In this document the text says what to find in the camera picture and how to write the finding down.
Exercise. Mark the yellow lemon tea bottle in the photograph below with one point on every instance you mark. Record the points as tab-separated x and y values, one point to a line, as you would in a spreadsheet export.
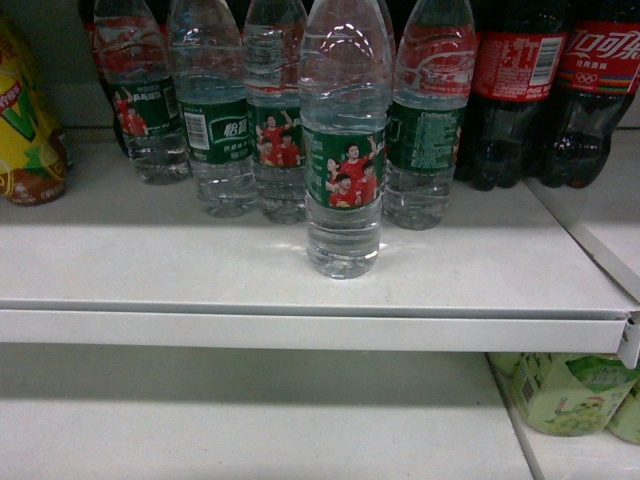
34	158

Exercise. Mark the water bottle green label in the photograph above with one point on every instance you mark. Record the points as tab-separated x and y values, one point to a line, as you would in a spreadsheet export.
345	91

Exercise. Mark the middle rear water bottle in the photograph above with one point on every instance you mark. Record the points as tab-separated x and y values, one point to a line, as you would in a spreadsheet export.
273	32

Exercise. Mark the green drink bottle lower shelf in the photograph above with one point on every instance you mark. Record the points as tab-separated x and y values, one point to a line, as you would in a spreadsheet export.
570	395

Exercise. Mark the right rear water bottle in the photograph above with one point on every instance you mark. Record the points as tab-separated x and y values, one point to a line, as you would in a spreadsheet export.
432	80

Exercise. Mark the right cola bottle red label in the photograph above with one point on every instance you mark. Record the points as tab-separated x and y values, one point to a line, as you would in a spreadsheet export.
596	82

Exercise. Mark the white metal shelf board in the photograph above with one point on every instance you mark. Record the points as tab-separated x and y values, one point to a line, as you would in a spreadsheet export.
118	262

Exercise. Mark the far left water bottle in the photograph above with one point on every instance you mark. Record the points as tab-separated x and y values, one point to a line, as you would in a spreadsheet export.
133	56

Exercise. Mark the cola bottle red label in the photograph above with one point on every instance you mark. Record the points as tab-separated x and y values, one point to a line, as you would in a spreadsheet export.
520	45
596	82

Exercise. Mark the water bottle barcode label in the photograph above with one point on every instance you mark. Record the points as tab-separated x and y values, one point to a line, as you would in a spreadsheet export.
206	63

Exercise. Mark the left cola bottle red label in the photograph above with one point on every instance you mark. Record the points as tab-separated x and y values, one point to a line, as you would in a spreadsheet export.
520	45

